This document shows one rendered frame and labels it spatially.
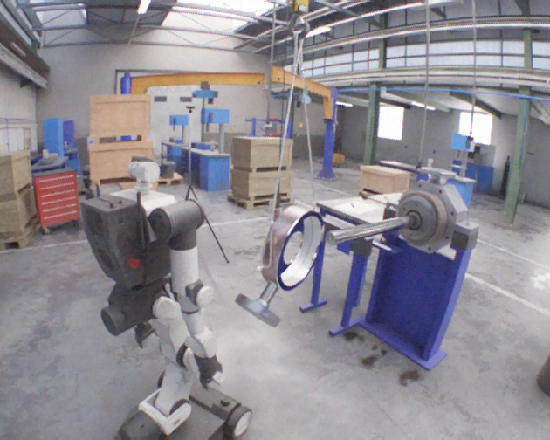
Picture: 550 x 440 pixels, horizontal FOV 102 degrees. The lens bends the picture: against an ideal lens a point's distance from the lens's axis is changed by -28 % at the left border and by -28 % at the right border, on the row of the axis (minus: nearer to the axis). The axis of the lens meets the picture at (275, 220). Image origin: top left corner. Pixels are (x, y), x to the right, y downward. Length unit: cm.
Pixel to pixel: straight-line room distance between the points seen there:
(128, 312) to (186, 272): 29
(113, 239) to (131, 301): 26
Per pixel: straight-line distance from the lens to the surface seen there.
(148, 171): 105
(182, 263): 96
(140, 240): 102
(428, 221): 205
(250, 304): 117
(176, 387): 158
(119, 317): 114
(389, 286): 271
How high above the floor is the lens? 161
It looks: 17 degrees down
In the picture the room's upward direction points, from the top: 3 degrees clockwise
